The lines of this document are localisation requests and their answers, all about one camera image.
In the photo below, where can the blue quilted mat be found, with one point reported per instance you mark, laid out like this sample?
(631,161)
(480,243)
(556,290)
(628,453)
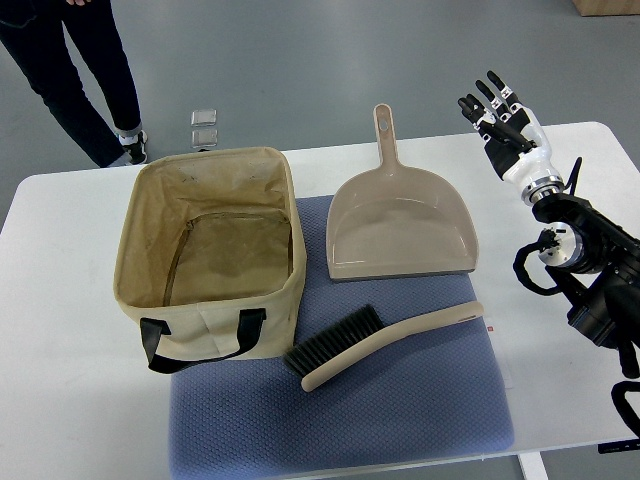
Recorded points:
(431,395)

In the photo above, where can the black white sneaker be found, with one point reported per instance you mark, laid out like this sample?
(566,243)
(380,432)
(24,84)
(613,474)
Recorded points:
(135,150)

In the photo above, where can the black table control panel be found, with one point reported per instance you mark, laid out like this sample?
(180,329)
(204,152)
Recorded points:
(619,446)

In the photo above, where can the upper floor socket cover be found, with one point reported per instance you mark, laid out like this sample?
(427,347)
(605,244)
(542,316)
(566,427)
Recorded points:
(204,117)

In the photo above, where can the person in dark jeans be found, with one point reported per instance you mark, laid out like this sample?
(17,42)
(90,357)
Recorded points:
(34,32)

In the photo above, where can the yellow fabric bag black handle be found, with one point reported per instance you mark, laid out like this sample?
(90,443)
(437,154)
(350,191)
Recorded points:
(212,261)

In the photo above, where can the beige hand broom black bristles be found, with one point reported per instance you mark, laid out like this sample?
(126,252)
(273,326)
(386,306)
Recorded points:
(343,344)

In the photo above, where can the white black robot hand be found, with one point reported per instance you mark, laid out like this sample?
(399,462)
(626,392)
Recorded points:
(514,141)

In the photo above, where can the beige plastic dustpan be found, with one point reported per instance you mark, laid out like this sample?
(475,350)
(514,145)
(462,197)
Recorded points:
(396,221)

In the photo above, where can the wooden box corner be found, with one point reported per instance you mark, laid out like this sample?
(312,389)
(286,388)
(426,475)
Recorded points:
(593,8)

